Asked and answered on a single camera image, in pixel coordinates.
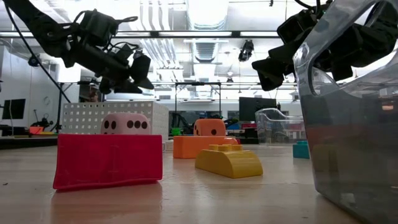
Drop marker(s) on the orange storage bin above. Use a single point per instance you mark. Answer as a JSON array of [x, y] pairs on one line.
[[36, 130]]

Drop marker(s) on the yellow toy block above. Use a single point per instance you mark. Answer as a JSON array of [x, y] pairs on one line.
[[230, 163]]

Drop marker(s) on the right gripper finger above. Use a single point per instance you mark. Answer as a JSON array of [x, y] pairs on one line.
[[270, 83], [270, 67]]

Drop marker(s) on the black computer monitor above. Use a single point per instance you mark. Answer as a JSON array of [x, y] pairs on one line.
[[14, 109], [256, 109]]

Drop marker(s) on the black dome camera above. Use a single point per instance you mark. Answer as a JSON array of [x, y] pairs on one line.
[[33, 61]]

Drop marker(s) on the person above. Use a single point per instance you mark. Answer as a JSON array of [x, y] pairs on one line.
[[90, 96]]

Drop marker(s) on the black mounted camera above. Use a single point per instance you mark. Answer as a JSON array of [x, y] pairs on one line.
[[246, 49]]

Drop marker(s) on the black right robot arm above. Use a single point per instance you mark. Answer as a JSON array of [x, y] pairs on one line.
[[373, 37]]

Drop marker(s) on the orange foam die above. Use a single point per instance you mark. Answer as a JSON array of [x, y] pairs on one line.
[[211, 127]]

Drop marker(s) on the orange toy block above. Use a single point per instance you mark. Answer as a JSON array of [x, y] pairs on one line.
[[186, 146]]

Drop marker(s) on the pink foam die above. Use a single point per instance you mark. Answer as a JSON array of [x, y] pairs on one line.
[[124, 124]]

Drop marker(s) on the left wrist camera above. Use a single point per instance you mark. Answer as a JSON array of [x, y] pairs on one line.
[[96, 28]]

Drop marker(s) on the clear plastic bin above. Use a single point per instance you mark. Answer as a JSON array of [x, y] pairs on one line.
[[280, 130]]

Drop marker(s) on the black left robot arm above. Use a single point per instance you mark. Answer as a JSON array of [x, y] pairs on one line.
[[46, 31]]

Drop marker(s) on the white perforated basket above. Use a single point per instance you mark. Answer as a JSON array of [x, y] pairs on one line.
[[81, 118]]

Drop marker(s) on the red toy block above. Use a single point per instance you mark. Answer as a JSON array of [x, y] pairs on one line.
[[105, 161]]

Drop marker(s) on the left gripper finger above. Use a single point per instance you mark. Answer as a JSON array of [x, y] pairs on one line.
[[124, 87], [140, 68]]

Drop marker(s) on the black background stand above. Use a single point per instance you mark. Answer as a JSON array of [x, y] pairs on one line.
[[197, 83]]

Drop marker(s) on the smoky grey translucent bin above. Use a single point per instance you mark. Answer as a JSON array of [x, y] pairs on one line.
[[351, 155]]

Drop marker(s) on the teal toy block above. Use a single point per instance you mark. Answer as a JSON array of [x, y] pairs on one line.
[[300, 151]]

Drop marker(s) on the green storage bin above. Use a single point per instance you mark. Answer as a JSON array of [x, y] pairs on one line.
[[176, 131]]

